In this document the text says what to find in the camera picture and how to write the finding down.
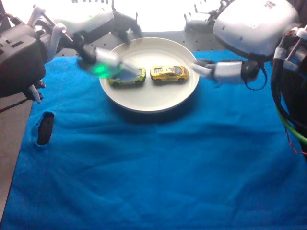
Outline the thin black cable loop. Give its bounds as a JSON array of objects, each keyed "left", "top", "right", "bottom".
[{"left": 243, "top": 63, "right": 268, "bottom": 91}]

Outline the thin red wire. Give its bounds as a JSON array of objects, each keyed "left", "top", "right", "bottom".
[{"left": 284, "top": 126, "right": 307, "bottom": 156}]

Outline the green toy car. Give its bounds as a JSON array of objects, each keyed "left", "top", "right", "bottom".
[{"left": 106, "top": 67, "right": 147, "bottom": 88}]

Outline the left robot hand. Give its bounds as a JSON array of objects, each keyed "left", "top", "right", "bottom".
[{"left": 54, "top": 10, "right": 143, "bottom": 80}]

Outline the green cable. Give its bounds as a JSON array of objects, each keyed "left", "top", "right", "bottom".
[{"left": 275, "top": 105, "right": 307, "bottom": 144}]

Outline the white round plate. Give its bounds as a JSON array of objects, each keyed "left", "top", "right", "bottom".
[{"left": 99, "top": 37, "right": 201, "bottom": 114}]

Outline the blue cloth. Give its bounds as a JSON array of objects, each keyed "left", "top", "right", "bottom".
[{"left": 0, "top": 50, "right": 307, "bottom": 230}]

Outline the yellow toy car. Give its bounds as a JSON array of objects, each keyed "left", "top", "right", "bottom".
[{"left": 150, "top": 65, "right": 189, "bottom": 84}]

